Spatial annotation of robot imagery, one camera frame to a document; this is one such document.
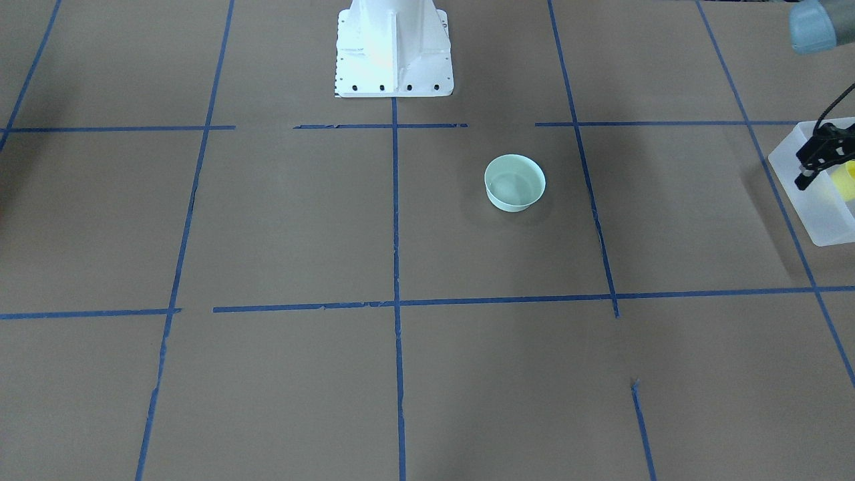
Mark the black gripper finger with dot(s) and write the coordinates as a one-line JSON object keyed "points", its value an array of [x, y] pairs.
{"points": [[804, 178]]}

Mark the yellow plastic cup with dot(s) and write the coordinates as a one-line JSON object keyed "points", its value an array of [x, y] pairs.
{"points": [[843, 181]]}

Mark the light green bowl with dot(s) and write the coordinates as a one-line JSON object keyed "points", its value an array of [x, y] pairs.
{"points": [[514, 182]]}

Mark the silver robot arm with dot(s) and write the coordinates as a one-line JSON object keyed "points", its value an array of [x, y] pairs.
{"points": [[817, 26]]}

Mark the clear plastic bin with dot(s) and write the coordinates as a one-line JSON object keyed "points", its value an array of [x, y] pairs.
{"points": [[825, 216]]}

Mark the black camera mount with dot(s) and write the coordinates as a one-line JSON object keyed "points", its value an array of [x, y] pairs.
{"points": [[828, 146]]}

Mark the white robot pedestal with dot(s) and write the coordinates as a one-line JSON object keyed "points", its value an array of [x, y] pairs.
{"points": [[393, 49]]}

